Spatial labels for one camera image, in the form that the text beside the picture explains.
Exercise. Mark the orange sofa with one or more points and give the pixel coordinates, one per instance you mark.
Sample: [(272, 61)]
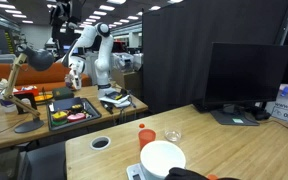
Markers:
[(43, 80)]

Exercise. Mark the white bowl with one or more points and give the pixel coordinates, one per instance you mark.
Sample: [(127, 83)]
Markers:
[(158, 157)]

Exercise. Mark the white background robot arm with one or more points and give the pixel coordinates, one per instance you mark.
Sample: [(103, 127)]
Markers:
[(106, 92)]

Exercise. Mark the black room divider curtain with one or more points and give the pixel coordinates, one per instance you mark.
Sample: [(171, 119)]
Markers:
[(177, 43)]

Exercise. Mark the black tray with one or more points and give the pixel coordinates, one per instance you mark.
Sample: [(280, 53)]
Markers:
[(65, 104)]

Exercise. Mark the orange plastic cup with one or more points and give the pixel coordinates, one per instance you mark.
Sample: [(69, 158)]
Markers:
[(145, 136)]

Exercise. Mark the wooden desk lamp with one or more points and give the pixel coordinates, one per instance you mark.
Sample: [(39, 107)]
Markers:
[(27, 60)]

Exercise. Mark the black computer monitor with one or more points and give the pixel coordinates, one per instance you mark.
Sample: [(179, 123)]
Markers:
[(242, 74)]

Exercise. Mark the clear glass cup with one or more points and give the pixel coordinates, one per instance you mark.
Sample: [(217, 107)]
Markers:
[(172, 135)]

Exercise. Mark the small orange tube cup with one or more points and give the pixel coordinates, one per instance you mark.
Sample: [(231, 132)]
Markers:
[(212, 177)]

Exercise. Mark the white kitchen scale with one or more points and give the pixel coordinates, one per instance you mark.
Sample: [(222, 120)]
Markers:
[(137, 172)]

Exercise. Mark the toy food items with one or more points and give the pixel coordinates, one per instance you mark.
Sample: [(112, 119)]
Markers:
[(73, 114)]

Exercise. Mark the dark green box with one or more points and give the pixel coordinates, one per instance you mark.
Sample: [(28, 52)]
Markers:
[(62, 93)]

